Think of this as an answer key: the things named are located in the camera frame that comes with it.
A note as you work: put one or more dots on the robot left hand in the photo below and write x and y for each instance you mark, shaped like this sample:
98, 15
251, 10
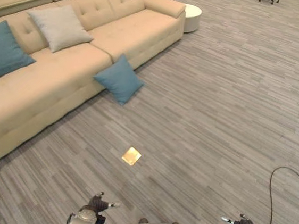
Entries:
97, 203

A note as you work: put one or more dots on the beige tufted sofa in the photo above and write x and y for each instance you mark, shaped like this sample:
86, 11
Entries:
71, 63

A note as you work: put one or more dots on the brass floor outlet plate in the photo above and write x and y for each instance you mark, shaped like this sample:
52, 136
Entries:
131, 156

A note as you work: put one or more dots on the small blue cushion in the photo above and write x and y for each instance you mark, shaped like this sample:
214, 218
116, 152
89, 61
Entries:
119, 80

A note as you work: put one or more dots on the grey cushion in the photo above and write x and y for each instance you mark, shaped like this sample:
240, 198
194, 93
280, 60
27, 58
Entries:
60, 27

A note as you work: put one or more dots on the large blue cushion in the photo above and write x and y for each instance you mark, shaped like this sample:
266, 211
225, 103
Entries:
0, 52

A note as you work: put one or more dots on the round white side table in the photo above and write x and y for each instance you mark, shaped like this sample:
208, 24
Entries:
192, 17

